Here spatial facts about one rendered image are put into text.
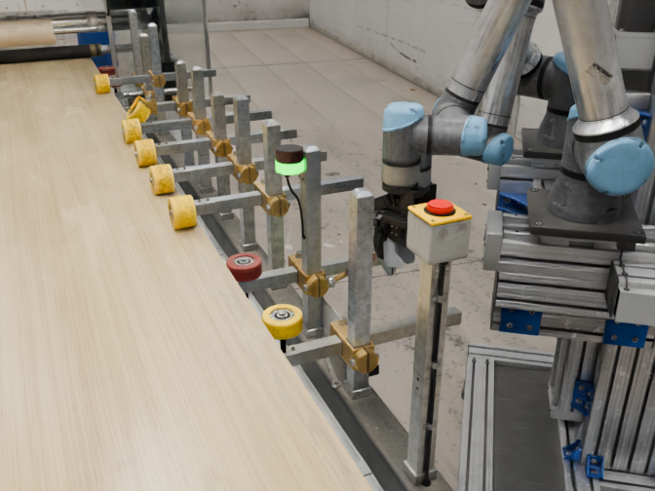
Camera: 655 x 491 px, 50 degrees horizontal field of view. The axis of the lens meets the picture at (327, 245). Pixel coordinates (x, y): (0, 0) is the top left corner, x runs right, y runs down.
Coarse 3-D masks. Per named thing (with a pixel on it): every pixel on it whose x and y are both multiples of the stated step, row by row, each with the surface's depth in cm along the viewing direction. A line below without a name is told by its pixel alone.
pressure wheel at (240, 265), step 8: (232, 256) 159; (240, 256) 159; (248, 256) 160; (256, 256) 159; (232, 264) 156; (240, 264) 156; (248, 264) 156; (256, 264) 156; (232, 272) 155; (240, 272) 154; (248, 272) 155; (256, 272) 156; (240, 280) 155; (248, 280) 155; (248, 296) 161
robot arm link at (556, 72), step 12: (552, 60) 186; (564, 60) 180; (540, 72) 186; (552, 72) 184; (564, 72) 181; (540, 84) 187; (552, 84) 184; (564, 84) 182; (540, 96) 190; (552, 96) 186; (564, 96) 183; (564, 108) 184
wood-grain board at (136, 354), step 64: (64, 64) 351; (0, 128) 252; (64, 128) 252; (0, 192) 196; (64, 192) 196; (128, 192) 196; (0, 256) 161; (64, 256) 161; (128, 256) 161; (192, 256) 161; (0, 320) 136; (64, 320) 136; (128, 320) 136; (192, 320) 136; (256, 320) 136; (0, 384) 118; (64, 384) 118; (128, 384) 118; (192, 384) 118; (256, 384) 118; (0, 448) 104; (64, 448) 104; (128, 448) 104; (192, 448) 104; (256, 448) 104; (320, 448) 104
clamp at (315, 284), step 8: (296, 264) 164; (304, 272) 160; (320, 272) 160; (304, 280) 159; (312, 280) 158; (320, 280) 158; (304, 288) 158; (312, 288) 158; (320, 288) 159; (320, 296) 160
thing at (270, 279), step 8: (344, 256) 169; (328, 264) 166; (336, 264) 166; (344, 264) 167; (376, 264) 171; (264, 272) 162; (272, 272) 162; (280, 272) 162; (288, 272) 162; (296, 272) 163; (328, 272) 166; (336, 272) 167; (256, 280) 159; (264, 280) 160; (272, 280) 161; (280, 280) 162; (288, 280) 163; (296, 280) 164; (248, 288) 159; (256, 288) 160; (264, 288) 161
